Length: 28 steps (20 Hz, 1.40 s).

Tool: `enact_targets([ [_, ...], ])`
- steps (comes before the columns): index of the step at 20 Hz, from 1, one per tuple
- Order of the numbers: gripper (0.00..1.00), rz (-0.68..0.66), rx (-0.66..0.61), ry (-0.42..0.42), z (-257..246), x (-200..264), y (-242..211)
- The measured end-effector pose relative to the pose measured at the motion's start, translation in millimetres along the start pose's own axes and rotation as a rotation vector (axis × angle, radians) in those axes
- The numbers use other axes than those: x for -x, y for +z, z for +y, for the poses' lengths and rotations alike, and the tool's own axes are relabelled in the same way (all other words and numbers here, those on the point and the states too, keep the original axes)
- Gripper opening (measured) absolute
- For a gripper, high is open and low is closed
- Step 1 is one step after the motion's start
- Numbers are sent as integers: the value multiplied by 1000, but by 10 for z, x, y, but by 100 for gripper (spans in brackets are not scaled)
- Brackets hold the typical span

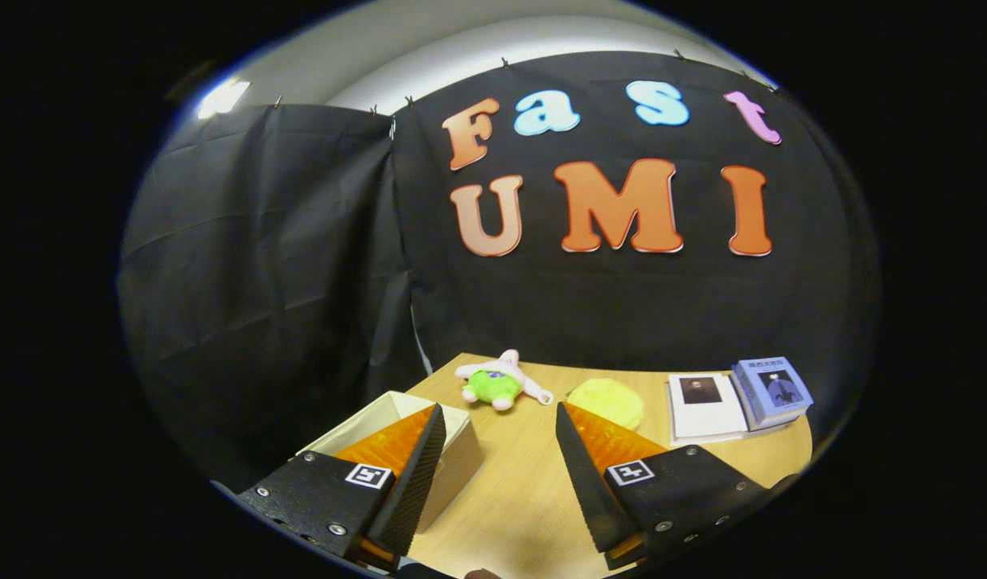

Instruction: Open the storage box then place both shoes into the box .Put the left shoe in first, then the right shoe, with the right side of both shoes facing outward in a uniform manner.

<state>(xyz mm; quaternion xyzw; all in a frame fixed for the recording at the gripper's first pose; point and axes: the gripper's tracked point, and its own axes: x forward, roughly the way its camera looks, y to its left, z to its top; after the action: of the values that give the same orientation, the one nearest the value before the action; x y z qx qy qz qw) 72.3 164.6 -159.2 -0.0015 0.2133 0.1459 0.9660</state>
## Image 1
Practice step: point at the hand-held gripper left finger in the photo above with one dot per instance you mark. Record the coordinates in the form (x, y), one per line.
(417, 482)

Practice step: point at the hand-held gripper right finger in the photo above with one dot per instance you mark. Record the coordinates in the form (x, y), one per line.
(586, 482)

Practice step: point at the beige fabric storage box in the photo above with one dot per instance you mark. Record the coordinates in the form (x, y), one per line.
(459, 462)

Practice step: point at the yellow plush ball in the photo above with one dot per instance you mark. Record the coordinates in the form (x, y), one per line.
(614, 400)

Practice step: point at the green and pink plush toy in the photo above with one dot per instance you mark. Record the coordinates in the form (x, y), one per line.
(493, 388)

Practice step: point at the white book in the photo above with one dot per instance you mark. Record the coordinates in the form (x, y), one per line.
(706, 414)

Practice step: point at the blue book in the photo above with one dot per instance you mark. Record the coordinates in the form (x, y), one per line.
(775, 390)

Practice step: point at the black backdrop cloth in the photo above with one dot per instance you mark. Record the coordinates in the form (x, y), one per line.
(284, 265)

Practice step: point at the small ceiling light panel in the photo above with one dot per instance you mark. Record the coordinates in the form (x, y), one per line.
(222, 98)

